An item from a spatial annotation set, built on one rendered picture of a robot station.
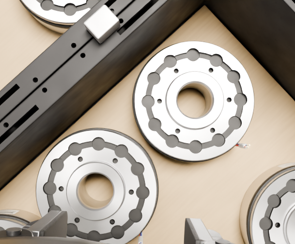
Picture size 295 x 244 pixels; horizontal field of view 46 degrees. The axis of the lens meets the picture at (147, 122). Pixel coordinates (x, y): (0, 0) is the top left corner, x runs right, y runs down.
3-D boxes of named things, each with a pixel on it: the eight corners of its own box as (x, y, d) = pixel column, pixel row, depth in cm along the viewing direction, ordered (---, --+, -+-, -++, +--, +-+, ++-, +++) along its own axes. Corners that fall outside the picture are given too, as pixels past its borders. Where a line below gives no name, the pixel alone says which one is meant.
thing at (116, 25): (100, 44, 22) (98, 39, 21) (85, 28, 22) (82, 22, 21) (121, 25, 22) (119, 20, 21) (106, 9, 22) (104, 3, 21)
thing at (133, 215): (93, 274, 29) (91, 277, 29) (12, 185, 29) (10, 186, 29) (181, 192, 29) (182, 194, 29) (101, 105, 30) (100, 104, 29)
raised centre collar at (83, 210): (94, 232, 29) (93, 234, 28) (54, 188, 29) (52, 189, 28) (138, 191, 29) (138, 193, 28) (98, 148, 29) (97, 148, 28)
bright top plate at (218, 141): (195, 185, 29) (196, 186, 29) (109, 102, 30) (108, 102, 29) (277, 99, 30) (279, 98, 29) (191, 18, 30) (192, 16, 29)
